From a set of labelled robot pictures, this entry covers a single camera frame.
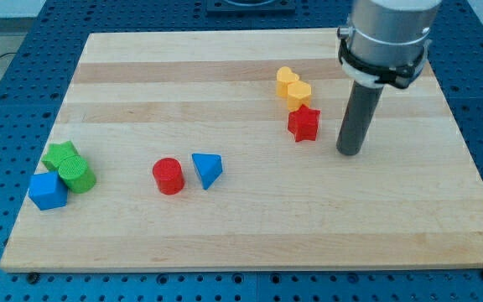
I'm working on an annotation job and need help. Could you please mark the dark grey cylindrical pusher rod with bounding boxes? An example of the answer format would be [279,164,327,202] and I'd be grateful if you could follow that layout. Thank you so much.
[336,81,383,156]

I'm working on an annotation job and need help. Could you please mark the red star block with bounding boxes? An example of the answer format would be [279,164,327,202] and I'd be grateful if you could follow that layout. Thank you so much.
[287,105,320,142]

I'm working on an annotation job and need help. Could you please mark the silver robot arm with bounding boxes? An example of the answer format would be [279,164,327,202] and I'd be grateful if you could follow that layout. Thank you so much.
[336,0,441,156]

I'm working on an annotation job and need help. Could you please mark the green star block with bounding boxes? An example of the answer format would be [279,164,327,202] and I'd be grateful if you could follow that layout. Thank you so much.
[41,141,79,171]

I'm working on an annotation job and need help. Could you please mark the black clamp band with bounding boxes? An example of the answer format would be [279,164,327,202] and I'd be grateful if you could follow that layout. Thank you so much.
[338,39,431,89]

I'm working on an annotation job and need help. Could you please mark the yellow hexagon block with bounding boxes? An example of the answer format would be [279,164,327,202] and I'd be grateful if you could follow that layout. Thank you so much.
[287,81,312,112]

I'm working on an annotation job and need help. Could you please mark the yellow heart block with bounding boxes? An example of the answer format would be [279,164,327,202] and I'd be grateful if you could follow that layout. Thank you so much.
[276,66,299,97]

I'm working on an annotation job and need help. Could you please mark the blue triangle block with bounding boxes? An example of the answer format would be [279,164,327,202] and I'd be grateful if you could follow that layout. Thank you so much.
[191,154,223,190]

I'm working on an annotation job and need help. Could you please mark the wooden board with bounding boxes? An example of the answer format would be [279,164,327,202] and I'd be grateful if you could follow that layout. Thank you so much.
[0,29,483,273]

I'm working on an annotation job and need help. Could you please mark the red cylinder block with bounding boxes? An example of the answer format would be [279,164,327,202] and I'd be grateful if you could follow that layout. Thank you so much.
[152,158,185,195]

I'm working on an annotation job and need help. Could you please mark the green cylinder block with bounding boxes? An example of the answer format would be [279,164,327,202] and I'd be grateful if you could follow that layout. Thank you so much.
[58,155,96,194]

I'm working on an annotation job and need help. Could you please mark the blue cube block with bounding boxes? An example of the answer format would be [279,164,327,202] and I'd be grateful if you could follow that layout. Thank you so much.
[28,171,68,211]

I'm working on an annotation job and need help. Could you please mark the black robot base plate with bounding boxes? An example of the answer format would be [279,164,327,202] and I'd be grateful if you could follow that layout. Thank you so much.
[206,0,296,13]

